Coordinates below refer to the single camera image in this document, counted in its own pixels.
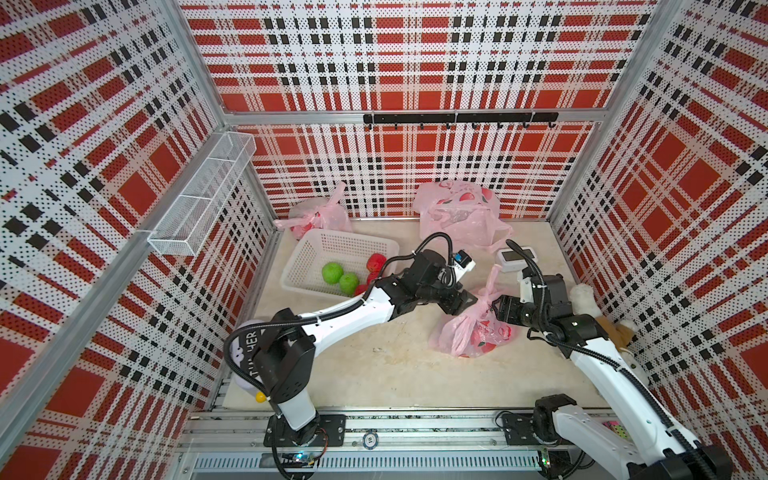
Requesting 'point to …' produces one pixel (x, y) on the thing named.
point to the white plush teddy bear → (620, 333)
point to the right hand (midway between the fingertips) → (508, 306)
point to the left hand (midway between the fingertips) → (469, 290)
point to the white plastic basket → (314, 248)
